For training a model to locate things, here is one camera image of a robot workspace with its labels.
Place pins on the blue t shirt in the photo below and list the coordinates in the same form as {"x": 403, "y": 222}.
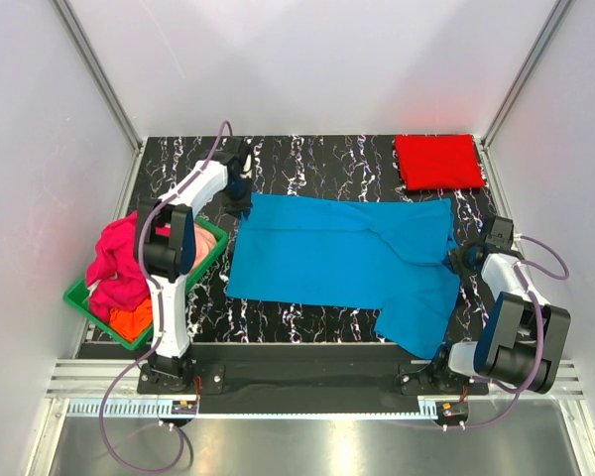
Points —
{"x": 383, "y": 256}

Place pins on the red folded t shirt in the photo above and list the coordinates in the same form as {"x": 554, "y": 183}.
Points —
{"x": 438, "y": 162}

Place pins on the magenta t shirt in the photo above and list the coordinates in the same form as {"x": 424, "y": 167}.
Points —
{"x": 114, "y": 278}

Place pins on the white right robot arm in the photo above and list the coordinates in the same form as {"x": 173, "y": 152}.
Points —
{"x": 521, "y": 346}

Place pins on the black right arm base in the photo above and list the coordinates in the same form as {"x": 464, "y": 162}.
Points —
{"x": 434, "y": 378}

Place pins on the aluminium frame rail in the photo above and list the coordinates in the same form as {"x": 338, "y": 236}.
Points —
{"x": 72, "y": 378}

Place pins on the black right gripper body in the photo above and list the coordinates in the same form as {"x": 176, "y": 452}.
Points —
{"x": 458, "y": 259}

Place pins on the green plastic basket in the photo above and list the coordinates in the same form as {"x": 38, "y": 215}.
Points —
{"x": 78, "y": 294}

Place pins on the orange t shirt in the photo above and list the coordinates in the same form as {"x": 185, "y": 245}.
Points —
{"x": 130, "y": 324}

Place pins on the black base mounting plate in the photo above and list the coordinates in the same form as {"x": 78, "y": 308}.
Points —
{"x": 220, "y": 377}

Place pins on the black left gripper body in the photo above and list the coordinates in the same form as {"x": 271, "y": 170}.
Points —
{"x": 236, "y": 197}

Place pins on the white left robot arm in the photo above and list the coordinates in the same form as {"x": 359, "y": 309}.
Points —
{"x": 165, "y": 245}

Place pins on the white slotted cable duct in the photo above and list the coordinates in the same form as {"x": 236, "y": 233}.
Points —
{"x": 173, "y": 409}

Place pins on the light pink t shirt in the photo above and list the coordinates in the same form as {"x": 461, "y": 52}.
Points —
{"x": 205, "y": 242}

